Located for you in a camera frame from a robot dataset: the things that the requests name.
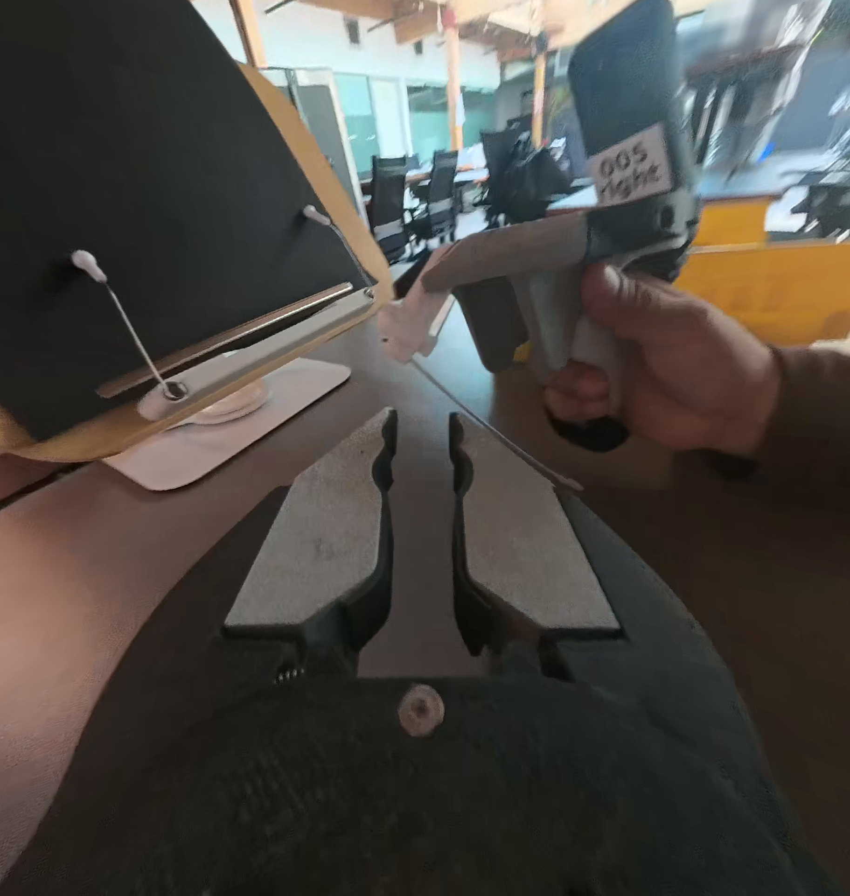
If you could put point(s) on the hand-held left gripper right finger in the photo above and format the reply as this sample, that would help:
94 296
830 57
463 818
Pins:
530 553

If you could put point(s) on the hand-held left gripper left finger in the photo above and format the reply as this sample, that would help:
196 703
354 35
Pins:
313 546

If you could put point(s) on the person's right hand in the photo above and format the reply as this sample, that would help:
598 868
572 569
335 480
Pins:
691 371

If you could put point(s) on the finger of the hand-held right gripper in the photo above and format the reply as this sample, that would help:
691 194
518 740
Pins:
495 322
509 252

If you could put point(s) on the yellow wooden counter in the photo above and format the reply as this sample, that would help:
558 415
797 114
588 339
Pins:
768 294

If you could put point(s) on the wooden post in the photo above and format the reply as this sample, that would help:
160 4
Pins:
454 84
250 35
538 98

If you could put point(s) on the person's right forearm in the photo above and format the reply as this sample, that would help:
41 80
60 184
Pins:
824 413

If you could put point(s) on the black board on white stand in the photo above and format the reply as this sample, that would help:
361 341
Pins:
152 140

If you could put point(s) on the grey partition panel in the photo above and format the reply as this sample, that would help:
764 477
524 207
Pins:
327 126

